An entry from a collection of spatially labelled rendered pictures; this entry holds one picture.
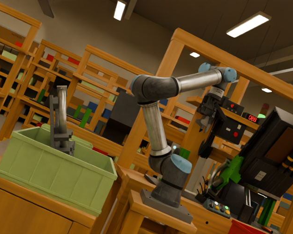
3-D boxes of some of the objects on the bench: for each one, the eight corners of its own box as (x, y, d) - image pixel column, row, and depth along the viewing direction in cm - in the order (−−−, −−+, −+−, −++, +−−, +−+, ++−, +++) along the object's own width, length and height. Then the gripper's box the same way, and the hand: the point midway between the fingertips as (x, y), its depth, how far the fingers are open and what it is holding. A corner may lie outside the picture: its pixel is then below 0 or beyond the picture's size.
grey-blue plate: (250, 225, 240) (259, 204, 241) (248, 224, 240) (257, 203, 240) (244, 221, 249) (253, 200, 250) (241, 219, 249) (250, 199, 250)
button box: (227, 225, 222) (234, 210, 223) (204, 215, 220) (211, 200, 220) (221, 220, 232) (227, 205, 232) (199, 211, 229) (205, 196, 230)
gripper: (202, 93, 219) (187, 126, 218) (211, 92, 205) (195, 128, 204) (216, 99, 221) (201, 133, 220) (225, 99, 207) (209, 135, 206)
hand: (203, 131), depth 212 cm, fingers open, 8 cm apart
